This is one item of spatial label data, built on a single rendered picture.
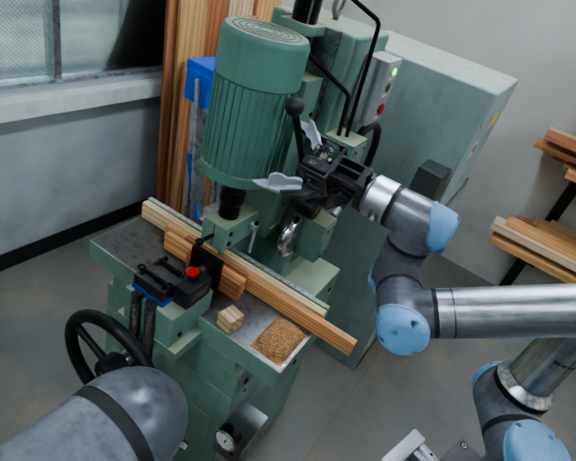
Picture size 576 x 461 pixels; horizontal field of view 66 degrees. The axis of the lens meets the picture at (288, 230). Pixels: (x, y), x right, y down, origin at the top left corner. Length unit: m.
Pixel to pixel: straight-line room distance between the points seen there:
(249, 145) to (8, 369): 1.52
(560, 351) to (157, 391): 0.71
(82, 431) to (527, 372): 0.79
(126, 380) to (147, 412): 0.04
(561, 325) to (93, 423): 0.58
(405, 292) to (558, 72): 2.47
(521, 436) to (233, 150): 0.76
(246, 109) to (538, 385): 0.76
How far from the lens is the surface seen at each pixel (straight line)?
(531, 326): 0.71
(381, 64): 1.12
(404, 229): 0.74
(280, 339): 1.04
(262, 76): 0.87
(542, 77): 3.07
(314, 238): 1.18
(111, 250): 1.23
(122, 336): 0.96
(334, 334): 1.08
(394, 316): 0.67
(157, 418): 0.47
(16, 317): 2.33
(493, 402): 1.05
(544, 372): 0.99
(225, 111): 0.91
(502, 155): 3.16
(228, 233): 1.07
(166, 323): 1.00
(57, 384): 2.07
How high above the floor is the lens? 1.68
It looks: 33 degrees down
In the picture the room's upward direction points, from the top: 17 degrees clockwise
